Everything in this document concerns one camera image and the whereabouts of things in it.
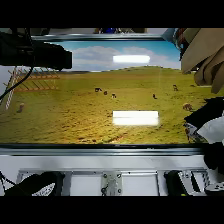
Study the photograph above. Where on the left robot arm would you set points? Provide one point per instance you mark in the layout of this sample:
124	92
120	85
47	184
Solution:
33	53

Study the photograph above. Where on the patterned garment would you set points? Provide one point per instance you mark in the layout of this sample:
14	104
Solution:
190	132

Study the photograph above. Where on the white garment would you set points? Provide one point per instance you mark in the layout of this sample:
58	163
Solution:
214	130

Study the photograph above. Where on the silver frame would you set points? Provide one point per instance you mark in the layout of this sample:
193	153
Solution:
111	183

